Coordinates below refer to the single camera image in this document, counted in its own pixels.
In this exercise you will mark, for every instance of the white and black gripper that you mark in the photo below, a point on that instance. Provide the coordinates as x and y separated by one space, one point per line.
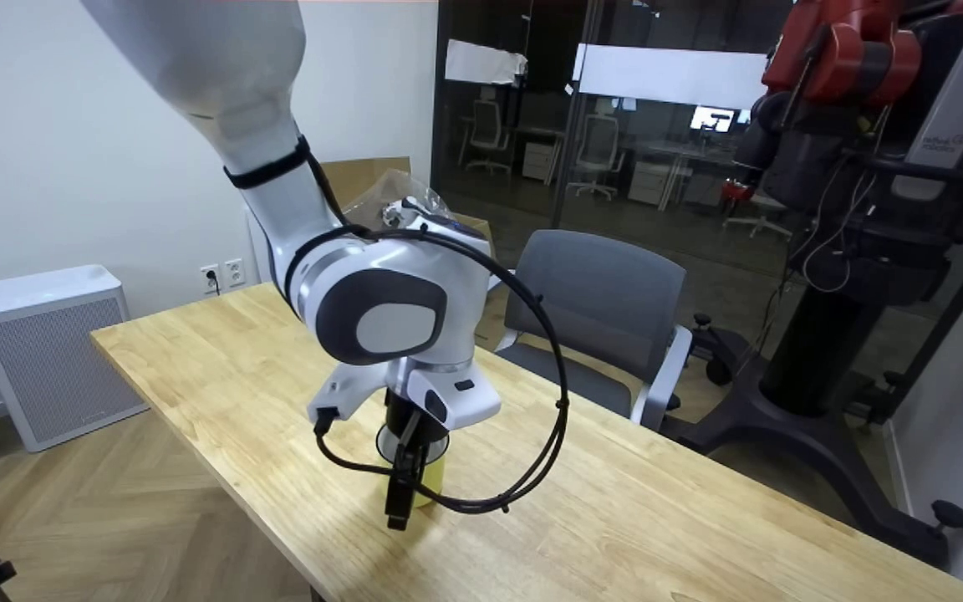
434 398

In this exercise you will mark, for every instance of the yellow enamel mug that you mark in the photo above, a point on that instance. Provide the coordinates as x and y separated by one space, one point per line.
434 475

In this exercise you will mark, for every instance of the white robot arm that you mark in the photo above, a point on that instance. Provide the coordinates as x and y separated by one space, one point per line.
395 305

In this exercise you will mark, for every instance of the grey office chair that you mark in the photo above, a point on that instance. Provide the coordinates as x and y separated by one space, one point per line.
615 314

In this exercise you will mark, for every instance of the cardboard box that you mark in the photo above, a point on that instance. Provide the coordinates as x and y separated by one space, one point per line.
383 195

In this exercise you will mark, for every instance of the white background office chair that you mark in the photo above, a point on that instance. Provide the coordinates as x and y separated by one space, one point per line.
601 155

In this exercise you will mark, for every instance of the white air purifier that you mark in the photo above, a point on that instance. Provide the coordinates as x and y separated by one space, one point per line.
51 375

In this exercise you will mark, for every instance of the lit computer monitor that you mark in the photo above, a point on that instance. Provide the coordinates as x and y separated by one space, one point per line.
712 119

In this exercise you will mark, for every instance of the red and black robot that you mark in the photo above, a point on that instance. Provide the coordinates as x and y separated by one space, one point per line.
856 133

